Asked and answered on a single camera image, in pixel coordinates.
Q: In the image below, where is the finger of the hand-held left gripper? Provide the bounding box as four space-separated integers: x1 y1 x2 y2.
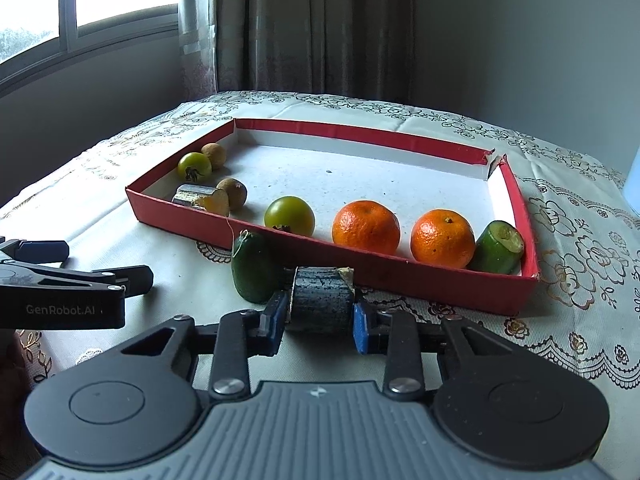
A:
10 261 155 299
0 236 70 267

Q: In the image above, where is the small orange tangerine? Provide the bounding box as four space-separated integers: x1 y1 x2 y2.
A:
410 208 476 269

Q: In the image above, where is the dark sugarcane piece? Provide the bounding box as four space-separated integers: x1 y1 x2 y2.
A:
172 184 230 217
286 266 357 336

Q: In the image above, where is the light blue electric kettle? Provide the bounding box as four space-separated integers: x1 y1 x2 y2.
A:
622 152 640 207

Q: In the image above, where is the brown longan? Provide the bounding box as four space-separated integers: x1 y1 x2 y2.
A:
201 143 228 171
216 178 248 211

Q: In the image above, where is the green tomato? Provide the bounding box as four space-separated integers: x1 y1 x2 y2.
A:
177 152 213 184
264 196 316 238

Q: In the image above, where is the grey brown curtain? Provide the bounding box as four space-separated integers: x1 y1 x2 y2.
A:
180 0 417 107

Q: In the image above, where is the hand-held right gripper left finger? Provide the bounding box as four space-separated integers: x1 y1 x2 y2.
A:
120 290 291 392

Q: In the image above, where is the red cardboard box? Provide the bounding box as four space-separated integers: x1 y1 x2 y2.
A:
125 118 541 317

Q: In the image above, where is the whole green feijoa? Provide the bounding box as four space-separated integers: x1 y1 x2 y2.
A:
231 230 278 305

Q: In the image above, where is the cut green feijoa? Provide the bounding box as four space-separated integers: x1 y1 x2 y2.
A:
467 220 525 275

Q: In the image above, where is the large orange tangerine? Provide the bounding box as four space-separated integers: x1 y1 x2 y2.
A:
332 200 402 256

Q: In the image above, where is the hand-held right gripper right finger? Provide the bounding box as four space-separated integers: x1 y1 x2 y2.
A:
352 302 503 394

